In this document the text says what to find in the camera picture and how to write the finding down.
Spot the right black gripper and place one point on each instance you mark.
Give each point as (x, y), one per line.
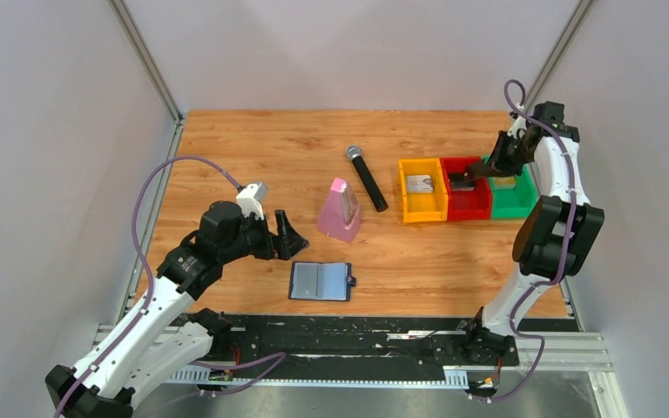
(496, 165)

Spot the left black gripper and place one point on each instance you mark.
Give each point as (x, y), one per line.
(290, 242)

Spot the black VIP card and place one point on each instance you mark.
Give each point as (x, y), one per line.
(461, 184)

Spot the blue leather card holder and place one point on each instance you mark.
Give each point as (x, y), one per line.
(317, 281)

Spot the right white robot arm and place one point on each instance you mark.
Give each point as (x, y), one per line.
(555, 238)

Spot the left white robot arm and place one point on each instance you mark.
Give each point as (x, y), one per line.
(126, 366)

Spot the gold cards in green bin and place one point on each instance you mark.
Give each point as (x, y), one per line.
(503, 183)

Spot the white cards in yellow bin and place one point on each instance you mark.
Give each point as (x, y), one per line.
(419, 184)

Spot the red plastic bin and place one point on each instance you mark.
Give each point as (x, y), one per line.
(473, 205)

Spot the yellow plastic bin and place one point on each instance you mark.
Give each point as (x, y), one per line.
(420, 208)

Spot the green plastic bin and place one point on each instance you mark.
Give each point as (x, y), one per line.
(516, 203)

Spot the pink metronome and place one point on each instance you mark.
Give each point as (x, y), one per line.
(341, 216)

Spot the black microphone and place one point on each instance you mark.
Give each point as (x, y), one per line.
(355, 155)

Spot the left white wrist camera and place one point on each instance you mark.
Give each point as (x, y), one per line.
(250, 198)

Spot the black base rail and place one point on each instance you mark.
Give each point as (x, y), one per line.
(358, 348)

